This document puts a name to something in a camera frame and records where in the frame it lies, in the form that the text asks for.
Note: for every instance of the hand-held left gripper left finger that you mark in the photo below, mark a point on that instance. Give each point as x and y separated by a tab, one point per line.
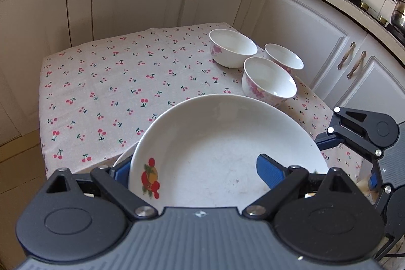
121	173

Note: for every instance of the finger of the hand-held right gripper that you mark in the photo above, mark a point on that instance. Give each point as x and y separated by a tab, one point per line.
329	142
372	183

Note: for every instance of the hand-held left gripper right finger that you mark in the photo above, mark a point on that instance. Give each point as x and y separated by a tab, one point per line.
269	172

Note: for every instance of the white plate with fruit print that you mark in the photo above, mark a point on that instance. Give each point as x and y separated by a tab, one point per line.
205	146

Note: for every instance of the white bowl with pink flowers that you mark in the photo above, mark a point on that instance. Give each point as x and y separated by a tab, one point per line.
284	56
234	45
269	80

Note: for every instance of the cherry print tablecloth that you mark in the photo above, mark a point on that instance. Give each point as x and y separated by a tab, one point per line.
110	74

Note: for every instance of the black gas stove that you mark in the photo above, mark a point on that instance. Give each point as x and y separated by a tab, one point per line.
379	17

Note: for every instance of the steel cooking pot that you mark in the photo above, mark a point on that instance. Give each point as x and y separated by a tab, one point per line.
399	13

